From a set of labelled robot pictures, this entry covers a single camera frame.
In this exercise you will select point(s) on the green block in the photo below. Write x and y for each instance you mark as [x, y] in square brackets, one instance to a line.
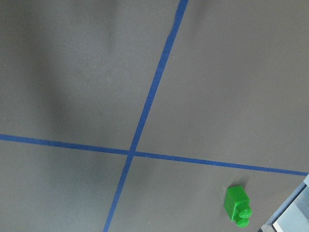
[237, 206]

